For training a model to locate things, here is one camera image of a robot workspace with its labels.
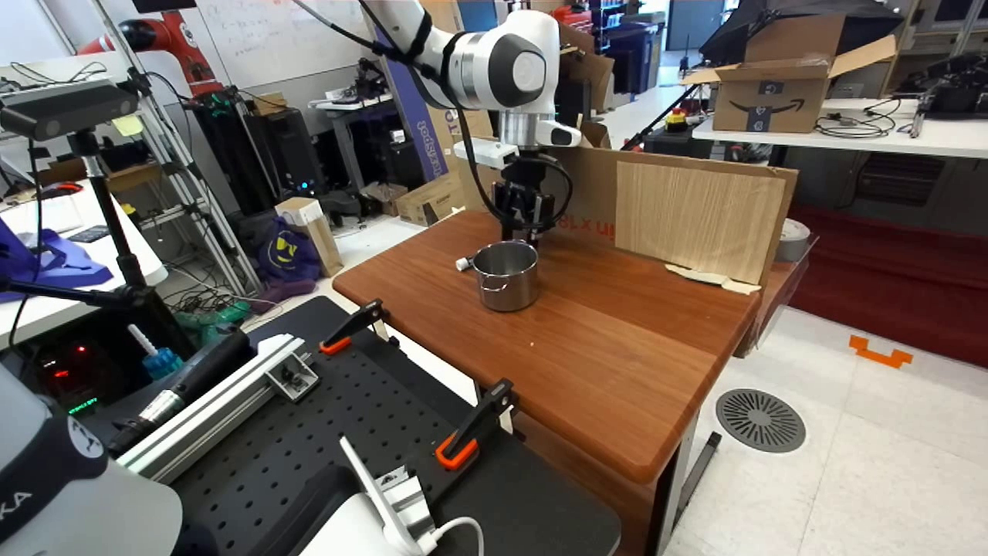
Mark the round floor drain grate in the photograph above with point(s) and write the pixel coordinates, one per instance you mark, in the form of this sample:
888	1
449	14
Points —
761	422

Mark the open cardboard box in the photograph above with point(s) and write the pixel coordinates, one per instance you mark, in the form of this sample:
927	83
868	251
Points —
786	70

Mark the black orange clamp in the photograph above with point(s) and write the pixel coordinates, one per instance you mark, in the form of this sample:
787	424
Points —
357	322
461	445

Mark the black camera tripod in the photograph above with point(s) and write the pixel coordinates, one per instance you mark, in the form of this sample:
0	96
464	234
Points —
103	363

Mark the aluminium extrusion rail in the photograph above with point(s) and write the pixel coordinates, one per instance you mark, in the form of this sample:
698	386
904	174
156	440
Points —
180	434

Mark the white table in background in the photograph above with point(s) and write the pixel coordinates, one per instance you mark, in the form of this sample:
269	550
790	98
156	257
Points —
871	128

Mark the purple cloth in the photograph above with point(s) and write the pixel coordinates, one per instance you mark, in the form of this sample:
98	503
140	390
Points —
56	264

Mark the small stainless steel pot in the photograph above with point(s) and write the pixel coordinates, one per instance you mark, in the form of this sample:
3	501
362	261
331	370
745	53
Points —
503	276

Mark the far black orange clamp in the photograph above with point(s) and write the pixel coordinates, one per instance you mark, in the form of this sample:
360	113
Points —
357	322

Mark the near black orange clamp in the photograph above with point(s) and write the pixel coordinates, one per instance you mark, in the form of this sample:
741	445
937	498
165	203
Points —
461	445

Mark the black white cap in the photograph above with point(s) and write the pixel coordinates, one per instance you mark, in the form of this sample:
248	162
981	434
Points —
65	495

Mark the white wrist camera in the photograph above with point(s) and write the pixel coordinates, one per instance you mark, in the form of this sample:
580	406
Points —
485	151

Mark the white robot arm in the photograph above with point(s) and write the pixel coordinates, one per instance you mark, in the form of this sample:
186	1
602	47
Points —
508	70

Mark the black perforated breadboard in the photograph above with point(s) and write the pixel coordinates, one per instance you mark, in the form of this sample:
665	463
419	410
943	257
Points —
269	481

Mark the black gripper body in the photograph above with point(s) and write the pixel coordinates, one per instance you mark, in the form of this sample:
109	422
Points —
520	198

